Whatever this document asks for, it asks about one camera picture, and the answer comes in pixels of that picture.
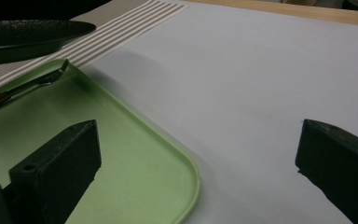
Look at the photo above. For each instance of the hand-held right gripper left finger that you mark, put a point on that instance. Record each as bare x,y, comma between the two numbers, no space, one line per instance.
56,174

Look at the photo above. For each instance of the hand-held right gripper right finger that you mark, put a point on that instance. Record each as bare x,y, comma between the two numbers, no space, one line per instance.
341,168

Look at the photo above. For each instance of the green cutting board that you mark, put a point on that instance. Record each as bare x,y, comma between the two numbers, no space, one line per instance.
130,161

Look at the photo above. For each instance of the white board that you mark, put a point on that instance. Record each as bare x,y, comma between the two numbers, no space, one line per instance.
230,77

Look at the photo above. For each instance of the black textured round plate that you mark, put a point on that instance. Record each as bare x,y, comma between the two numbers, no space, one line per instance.
28,31

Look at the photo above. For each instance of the striped grey placemat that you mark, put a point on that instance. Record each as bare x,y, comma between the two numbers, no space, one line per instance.
112,34

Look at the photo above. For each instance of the wooden board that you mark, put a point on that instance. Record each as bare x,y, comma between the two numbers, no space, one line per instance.
292,11

